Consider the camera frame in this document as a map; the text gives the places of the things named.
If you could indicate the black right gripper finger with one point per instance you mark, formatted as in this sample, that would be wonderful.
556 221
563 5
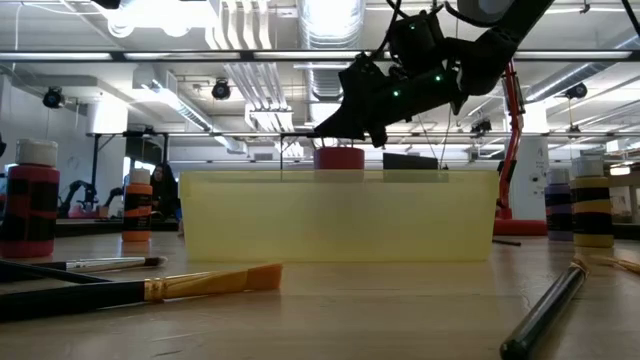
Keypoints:
378 136
350 120

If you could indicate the small orange paint bottle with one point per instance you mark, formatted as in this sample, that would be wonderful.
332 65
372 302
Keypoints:
137 190

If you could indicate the silver ferrule paintbrush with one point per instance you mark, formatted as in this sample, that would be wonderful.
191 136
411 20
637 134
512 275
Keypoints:
110 263

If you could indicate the neighbouring station robot arm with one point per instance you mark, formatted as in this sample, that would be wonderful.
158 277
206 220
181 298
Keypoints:
75 192

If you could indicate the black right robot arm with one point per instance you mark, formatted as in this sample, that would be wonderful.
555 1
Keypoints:
492 50

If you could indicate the small crimson paint bottle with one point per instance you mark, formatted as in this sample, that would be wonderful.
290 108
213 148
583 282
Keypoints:
30 175

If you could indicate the small ochre paint bottle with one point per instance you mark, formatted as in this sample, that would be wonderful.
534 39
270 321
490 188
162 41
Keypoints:
592 182

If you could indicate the magenta plastic cup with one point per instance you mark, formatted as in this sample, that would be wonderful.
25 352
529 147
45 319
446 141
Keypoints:
339 159

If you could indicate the black rectangular screen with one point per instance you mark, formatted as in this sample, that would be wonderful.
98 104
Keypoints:
410 162

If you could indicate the black ceiling spotlight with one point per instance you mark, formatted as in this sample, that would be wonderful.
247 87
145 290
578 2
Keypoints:
52 97
221 90
481 126
576 91

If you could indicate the yellow translucent plastic bin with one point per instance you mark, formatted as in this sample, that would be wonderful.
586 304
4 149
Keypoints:
340 220

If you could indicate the white pillar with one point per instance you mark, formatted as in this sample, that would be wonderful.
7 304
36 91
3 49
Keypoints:
532 175

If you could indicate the red desk lamp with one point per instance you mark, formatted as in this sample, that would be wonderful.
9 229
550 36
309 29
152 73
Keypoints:
520 227

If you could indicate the person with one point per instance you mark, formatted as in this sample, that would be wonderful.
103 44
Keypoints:
166 192

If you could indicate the flat orange bristle paintbrush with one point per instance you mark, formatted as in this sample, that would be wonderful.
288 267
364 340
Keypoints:
210 284

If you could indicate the wide orange bristle paintbrush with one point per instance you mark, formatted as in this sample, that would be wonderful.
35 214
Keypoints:
620 263

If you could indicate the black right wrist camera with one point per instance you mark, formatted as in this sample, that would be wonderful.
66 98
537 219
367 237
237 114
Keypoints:
415 42

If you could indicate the silver ceiling air duct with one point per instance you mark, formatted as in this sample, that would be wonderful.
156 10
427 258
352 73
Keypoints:
330 30

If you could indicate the black neighbouring station frame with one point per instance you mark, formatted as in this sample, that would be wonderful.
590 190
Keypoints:
200 134

